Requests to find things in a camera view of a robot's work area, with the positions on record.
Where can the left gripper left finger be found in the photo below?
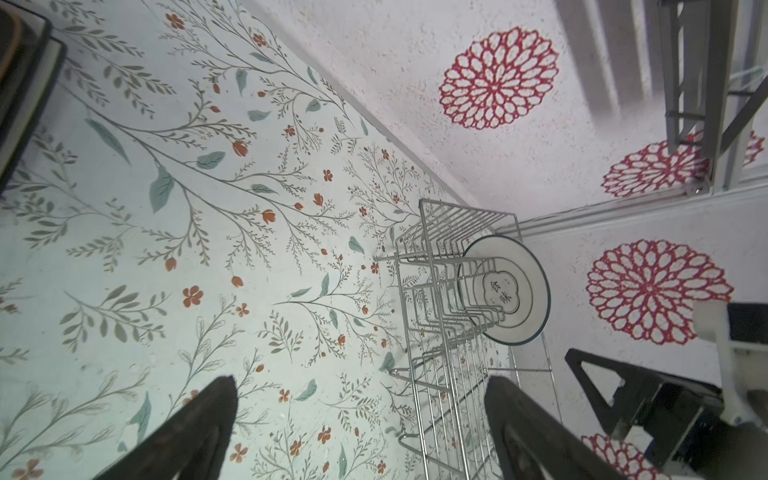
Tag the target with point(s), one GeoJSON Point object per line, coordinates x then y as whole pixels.
{"type": "Point", "coordinates": [191, 444]}

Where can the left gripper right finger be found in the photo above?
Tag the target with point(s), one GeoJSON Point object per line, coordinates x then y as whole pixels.
{"type": "Point", "coordinates": [531, 444]}

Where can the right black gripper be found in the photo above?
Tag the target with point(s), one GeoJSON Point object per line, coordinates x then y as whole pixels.
{"type": "Point", "coordinates": [696, 429]}

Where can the grey round plate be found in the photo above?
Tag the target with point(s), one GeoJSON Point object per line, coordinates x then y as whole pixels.
{"type": "Point", "coordinates": [502, 279]}

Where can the white square plate black rim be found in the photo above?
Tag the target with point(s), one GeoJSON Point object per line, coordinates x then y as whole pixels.
{"type": "Point", "coordinates": [18, 129]}

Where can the dark square floral plate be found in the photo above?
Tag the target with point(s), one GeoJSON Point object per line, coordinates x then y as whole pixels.
{"type": "Point", "coordinates": [37, 31]}

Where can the chrome wire dish rack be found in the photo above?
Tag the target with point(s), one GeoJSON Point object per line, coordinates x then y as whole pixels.
{"type": "Point", "coordinates": [449, 360]}

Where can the grey slotted wall shelf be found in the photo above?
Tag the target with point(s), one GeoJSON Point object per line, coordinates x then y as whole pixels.
{"type": "Point", "coordinates": [714, 62]}

